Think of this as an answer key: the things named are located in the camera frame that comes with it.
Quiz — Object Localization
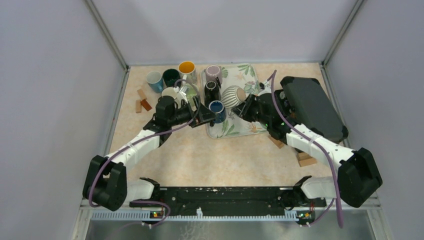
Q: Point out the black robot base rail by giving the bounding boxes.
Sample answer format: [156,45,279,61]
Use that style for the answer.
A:
[150,186,327,217]

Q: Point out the light wooden block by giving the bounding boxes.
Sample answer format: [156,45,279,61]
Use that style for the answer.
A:
[268,135,286,149]

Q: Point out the white ribbed mug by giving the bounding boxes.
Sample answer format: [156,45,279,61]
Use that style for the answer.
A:
[160,86,180,103]

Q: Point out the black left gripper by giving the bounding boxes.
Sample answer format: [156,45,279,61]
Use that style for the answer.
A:
[167,95,218,128]

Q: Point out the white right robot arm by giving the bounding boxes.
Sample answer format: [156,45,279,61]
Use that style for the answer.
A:
[232,93,383,208]

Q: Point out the light blue dotted mug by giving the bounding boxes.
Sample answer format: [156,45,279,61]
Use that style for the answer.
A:
[146,71,164,94]

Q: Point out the black octagonal mug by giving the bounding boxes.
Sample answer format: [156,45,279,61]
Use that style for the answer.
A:
[204,80,221,108]

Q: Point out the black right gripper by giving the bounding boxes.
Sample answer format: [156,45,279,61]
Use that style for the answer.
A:
[231,93,271,127]

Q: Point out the grey striped mug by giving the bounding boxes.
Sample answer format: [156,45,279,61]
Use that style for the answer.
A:
[220,85,247,110]

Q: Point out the stacked wooden blocks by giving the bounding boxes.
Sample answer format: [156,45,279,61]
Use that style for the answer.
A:
[296,152,317,167]

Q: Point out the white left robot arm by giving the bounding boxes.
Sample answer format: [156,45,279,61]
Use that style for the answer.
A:
[82,96,217,211]

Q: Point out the reddish brown wooden block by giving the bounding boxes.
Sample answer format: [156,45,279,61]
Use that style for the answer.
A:
[140,98,152,111]

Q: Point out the tan wooden block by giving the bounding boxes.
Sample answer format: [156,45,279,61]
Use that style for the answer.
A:
[137,88,147,101]

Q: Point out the navy blue mug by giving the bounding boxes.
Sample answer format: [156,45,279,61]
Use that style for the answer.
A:
[208,100,227,124]

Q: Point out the floral white serving tray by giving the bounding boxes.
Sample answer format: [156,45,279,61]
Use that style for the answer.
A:
[200,63,266,139]

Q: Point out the lilac mug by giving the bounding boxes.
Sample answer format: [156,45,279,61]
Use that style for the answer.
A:
[204,65,223,84]

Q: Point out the black poker chip case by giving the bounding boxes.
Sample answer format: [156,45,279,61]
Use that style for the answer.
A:
[276,76,349,143]

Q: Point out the dark green mug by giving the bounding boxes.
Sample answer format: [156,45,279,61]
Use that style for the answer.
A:
[162,68,181,87]

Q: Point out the light green mug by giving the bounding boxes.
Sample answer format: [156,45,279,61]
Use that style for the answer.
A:
[180,83,199,106]

